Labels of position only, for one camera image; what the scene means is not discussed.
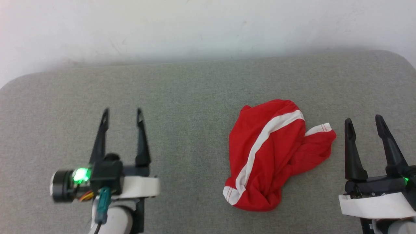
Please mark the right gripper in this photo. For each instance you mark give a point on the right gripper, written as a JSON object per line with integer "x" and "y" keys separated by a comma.
{"x": 377, "y": 204}

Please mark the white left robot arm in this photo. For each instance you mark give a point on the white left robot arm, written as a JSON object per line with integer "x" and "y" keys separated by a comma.
{"x": 120, "y": 221}

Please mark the grey fabric sofa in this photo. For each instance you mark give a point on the grey fabric sofa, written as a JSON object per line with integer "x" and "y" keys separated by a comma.
{"x": 195, "y": 113}

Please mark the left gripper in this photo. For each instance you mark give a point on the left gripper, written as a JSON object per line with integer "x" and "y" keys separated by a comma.
{"x": 107, "y": 175}

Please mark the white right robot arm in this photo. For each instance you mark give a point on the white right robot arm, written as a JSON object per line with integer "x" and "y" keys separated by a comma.
{"x": 399, "y": 227}

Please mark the red garment white stripes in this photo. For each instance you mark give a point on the red garment white stripes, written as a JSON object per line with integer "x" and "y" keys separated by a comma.
{"x": 276, "y": 162}

